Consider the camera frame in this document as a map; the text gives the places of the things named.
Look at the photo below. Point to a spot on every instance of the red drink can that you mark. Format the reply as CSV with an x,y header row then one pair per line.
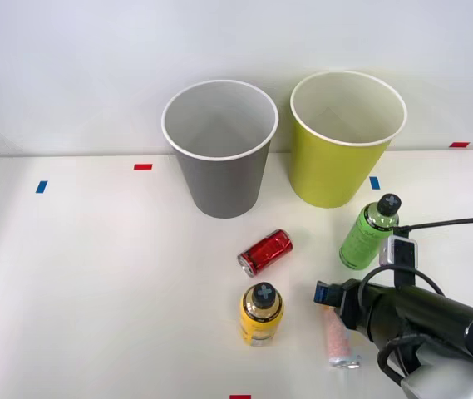
x,y
266,252

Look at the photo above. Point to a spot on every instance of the grey plastic waste bin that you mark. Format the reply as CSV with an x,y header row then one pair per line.
x,y
223,187

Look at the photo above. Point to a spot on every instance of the pink drink can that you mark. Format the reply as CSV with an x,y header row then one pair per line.
x,y
336,337

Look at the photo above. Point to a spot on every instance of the yellow plastic bottle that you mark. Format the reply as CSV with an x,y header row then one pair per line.
x,y
261,322

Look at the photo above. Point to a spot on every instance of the yellow-green plastic waste bin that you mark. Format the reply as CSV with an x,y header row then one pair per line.
x,y
327,170

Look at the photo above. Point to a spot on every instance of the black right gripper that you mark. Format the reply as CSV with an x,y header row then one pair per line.
x,y
365,309

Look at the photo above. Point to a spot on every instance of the silver-black right robot arm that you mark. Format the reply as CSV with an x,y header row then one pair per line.
x,y
448,318

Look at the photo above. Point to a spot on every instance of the green plastic bottle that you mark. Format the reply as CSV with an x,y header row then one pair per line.
x,y
361,241

